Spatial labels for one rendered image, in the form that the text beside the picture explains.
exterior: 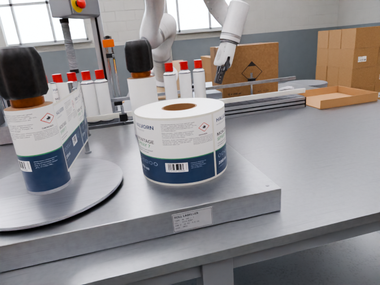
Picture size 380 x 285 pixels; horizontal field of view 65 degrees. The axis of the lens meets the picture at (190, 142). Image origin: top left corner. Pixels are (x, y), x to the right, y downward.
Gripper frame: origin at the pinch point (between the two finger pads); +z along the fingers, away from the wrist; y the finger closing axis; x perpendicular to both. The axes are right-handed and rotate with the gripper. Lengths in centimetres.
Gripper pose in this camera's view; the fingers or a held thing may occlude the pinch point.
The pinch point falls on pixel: (218, 78)
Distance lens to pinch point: 131.5
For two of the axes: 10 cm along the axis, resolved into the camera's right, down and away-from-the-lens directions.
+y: 2.4, 2.9, -9.3
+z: -2.6, 9.4, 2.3
